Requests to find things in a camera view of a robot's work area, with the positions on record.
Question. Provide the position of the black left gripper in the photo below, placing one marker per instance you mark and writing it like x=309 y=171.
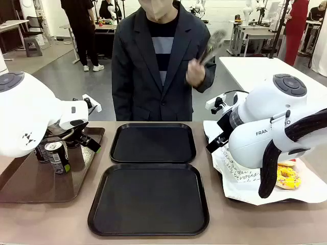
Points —
x=74 y=136

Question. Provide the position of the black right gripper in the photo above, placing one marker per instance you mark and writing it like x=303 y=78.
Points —
x=224 y=125

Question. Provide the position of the script-printed paper box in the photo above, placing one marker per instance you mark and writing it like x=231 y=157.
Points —
x=237 y=168

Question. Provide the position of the black Pepsi soda can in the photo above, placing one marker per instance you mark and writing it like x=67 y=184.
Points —
x=42 y=154
x=57 y=158
x=72 y=145

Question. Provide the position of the grey black serving tongs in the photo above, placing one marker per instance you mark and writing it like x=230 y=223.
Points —
x=214 y=43

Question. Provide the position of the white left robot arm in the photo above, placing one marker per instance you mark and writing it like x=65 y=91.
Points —
x=25 y=107

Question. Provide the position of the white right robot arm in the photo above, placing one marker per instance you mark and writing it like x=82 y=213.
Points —
x=268 y=102

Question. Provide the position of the person's left forearm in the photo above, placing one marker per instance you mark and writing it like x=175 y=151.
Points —
x=210 y=76

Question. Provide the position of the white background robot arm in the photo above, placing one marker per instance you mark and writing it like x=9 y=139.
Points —
x=200 y=6
x=247 y=12
x=112 y=12

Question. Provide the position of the person's right forearm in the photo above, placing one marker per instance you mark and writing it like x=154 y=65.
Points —
x=121 y=99

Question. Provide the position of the person's left hand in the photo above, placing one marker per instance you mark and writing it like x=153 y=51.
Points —
x=195 y=74

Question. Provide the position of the large white paper sheet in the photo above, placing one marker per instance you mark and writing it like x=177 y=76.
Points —
x=237 y=189

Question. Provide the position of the dark plastic tray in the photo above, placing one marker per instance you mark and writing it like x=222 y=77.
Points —
x=237 y=199

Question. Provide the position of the black square plastic tray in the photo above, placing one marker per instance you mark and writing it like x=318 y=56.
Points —
x=148 y=199
x=153 y=143

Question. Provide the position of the brown plastic serving tray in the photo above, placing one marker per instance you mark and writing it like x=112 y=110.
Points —
x=38 y=183

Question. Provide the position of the yellow sprinkled donut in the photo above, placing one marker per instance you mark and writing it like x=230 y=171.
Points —
x=287 y=178

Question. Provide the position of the white rectangular table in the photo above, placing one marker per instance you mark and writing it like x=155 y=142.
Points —
x=245 y=71

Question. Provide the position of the person in dark blazer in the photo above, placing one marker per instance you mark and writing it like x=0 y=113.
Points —
x=138 y=76

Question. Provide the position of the grey step stool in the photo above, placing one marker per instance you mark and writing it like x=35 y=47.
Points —
x=33 y=46

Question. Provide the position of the standing person in black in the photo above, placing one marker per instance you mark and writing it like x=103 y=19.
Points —
x=81 y=30

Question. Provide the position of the cluttered background work table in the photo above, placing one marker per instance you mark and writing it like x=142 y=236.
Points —
x=110 y=27

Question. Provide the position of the grey background lab table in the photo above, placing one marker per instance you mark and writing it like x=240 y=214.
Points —
x=255 y=33

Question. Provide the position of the white desk with leg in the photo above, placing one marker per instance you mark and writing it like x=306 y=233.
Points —
x=67 y=26

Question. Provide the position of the black office chair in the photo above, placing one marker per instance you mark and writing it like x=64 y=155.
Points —
x=34 y=25

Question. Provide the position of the seated person in black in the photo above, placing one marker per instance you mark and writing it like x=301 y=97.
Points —
x=104 y=9

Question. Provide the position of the black tripod pole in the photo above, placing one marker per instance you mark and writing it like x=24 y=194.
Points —
x=281 y=25

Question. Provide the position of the light wooden desk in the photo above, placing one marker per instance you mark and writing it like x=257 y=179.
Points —
x=12 y=24

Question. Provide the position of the person in red clothes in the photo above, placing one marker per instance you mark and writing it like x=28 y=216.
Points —
x=296 y=25

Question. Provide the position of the beige face mask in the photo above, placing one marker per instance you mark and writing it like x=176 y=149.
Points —
x=157 y=10

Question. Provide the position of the person with blurred face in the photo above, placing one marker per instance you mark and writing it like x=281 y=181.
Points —
x=316 y=18

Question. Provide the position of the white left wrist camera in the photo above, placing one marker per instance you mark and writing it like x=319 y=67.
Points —
x=95 y=107

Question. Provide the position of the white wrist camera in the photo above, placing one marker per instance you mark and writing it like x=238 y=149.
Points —
x=95 y=107
x=213 y=102

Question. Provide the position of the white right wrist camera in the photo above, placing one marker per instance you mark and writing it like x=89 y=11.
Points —
x=213 y=102

